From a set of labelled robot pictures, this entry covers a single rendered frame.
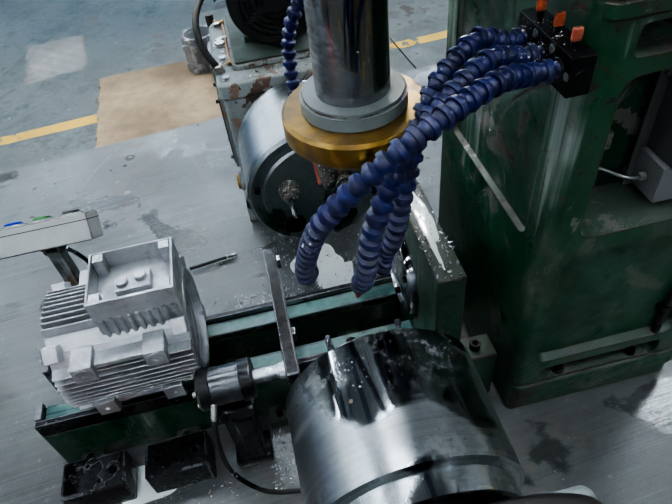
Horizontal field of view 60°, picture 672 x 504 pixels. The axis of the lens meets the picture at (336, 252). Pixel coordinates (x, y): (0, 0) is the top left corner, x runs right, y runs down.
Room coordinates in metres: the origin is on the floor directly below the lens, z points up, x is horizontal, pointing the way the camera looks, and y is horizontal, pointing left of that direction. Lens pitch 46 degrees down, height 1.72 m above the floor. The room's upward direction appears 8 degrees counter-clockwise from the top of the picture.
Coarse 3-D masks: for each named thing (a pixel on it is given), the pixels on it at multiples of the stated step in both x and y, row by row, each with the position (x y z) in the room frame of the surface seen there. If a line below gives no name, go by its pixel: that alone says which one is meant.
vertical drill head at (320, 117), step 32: (320, 0) 0.58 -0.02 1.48; (352, 0) 0.57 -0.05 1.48; (384, 0) 0.59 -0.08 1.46; (320, 32) 0.59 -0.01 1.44; (352, 32) 0.57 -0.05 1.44; (384, 32) 0.59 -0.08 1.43; (320, 64) 0.59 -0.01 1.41; (352, 64) 0.57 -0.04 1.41; (384, 64) 0.59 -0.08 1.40; (288, 96) 0.66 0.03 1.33; (320, 96) 0.60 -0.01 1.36; (352, 96) 0.57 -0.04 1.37; (384, 96) 0.59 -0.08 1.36; (416, 96) 0.61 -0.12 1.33; (288, 128) 0.59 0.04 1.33; (320, 128) 0.57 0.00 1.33; (352, 128) 0.55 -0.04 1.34; (384, 128) 0.56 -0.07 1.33; (320, 160) 0.54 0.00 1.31; (352, 160) 0.53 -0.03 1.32
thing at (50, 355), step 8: (184, 264) 0.64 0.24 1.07; (56, 288) 0.61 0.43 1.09; (176, 320) 0.52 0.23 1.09; (184, 320) 0.52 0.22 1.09; (176, 328) 0.51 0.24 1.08; (184, 328) 0.51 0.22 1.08; (56, 344) 0.51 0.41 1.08; (40, 352) 0.50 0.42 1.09; (48, 352) 0.49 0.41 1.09; (56, 352) 0.49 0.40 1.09; (48, 360) 0.49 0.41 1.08; (56, 360) 0.49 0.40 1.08; (80, 408) 0.48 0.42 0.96
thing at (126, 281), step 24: (168, 240) 0.63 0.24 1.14; (96, 264) 0.60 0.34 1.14; (120, 264) 0.62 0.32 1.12; (144, 264) 0.61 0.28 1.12; (168, 264) 0.61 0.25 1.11; (96, 288) 0.57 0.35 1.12; (120, 288) 0.56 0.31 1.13; (144, 288) 0.56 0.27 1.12; (168, 288) 0.53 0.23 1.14; (96, 312) 0.52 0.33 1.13; (120, 312) 0.52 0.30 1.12; (144, 312) 0.53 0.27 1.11; (168, 312) 0.53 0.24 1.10
